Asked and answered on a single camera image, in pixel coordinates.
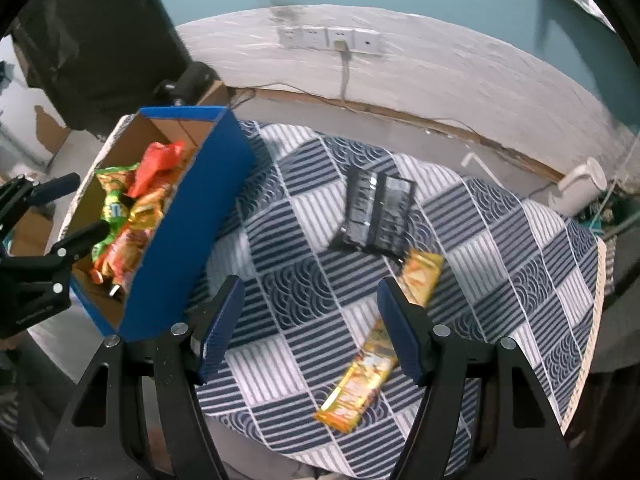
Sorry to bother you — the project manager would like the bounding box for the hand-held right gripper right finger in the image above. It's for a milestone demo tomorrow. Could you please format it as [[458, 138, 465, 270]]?
[[376, 277, 576, 480]]

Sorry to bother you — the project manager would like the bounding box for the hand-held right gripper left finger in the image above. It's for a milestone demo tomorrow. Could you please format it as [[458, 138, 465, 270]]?
[[47, 275, 246, 480]]

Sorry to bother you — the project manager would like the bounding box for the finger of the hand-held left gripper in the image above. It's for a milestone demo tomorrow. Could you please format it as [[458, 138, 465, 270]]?
[[0, 172, 81, 242], [47, 220, 111, 272]]

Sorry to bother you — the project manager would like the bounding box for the orange snack stick bag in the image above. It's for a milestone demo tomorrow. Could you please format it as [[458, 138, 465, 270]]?
[[90, 227, 152, 292]]

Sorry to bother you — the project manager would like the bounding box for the green snack bag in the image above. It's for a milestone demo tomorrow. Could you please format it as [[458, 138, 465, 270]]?
[[94, 162, 142, 257]]

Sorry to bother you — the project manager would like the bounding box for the long golden snack packet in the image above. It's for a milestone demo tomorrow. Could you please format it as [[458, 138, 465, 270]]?
[[314, 249, 446, 434]]

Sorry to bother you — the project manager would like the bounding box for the large red snack bag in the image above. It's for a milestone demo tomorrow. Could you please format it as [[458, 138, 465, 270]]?
[[130, 141, 187, 199]]

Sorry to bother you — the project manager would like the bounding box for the black snack packet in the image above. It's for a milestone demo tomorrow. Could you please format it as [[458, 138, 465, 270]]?
[[327, 166, 419, 262]]

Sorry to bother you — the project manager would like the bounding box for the blue cardboard box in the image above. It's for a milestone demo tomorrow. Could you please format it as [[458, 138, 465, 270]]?
[[65, 105, 259, 344]]

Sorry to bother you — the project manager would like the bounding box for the navy patterned tablecloth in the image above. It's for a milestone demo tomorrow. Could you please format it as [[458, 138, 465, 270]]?
[[55, 120, 609, 480]]

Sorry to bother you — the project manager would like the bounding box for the dark furniture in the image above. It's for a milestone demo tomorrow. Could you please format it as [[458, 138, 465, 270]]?
[[10, 0, 189, 136]]

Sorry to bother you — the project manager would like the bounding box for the black round object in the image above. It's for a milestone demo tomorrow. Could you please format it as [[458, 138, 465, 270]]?
[[152, 61, 221, 106]]

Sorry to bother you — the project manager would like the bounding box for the white plastic tube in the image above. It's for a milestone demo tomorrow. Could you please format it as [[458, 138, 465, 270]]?
[[461, 152, 502, 187]]

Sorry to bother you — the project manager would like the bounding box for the brown cardboard box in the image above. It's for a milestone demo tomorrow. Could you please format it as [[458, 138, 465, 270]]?
[[196, 80, 232, 109]]

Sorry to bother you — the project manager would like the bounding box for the white electric kettle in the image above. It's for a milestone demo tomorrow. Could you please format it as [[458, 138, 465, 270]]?
[[552, 156, 609, 216]]

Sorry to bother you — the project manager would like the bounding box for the thin black cable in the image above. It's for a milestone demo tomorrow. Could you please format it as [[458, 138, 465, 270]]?
[[229, 84, 568, 183]]

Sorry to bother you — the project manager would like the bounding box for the grey power cable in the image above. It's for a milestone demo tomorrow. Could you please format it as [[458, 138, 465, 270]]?
[[333, 40, 354, 102]]

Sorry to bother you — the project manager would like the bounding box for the white wall socket strip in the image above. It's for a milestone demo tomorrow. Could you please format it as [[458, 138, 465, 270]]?
[[277, 24, 387, 57]]

